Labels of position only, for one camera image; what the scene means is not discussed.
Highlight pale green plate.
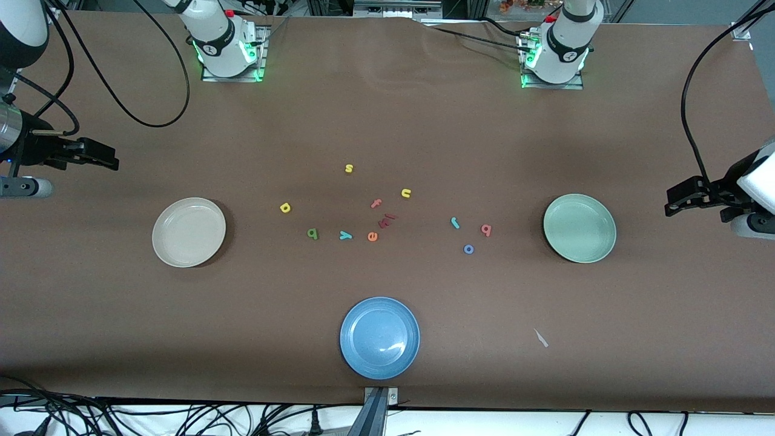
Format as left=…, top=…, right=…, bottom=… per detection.
left=543, top=194, right=617, bottom=263

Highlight beige brown plate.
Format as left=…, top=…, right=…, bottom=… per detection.
left=152, top=197, right=226, bottom=268

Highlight brown paper table cover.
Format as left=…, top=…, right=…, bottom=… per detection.
left=0, top=11, right=775, bottom=414

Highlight grey power strip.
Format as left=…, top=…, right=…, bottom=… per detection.
left=353, top=0, right=444, bottom=19

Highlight blue plate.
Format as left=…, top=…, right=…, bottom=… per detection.
left=340, top=296, right=420, bottom=380

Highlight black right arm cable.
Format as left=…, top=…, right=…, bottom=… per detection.
left=42, top=0, right=191, bottom=135

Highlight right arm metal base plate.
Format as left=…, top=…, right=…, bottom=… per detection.
left=201, top=24, right=267, bottom=83

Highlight aluminium frame post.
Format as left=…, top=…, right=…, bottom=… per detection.
left=730, top=0, right=775, bottom=42

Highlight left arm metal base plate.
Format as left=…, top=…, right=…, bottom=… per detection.
left=521, top=33, right=585, bottom=90

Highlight tangled black floor cables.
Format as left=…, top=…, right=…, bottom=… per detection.
left=0, top=375, right=128, bottom=436

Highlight black base power cable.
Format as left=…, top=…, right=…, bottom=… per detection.
left=418, top=18, right=536, bottom=55

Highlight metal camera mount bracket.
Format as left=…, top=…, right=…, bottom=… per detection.
left=348, top=386, right=400, bottom=436

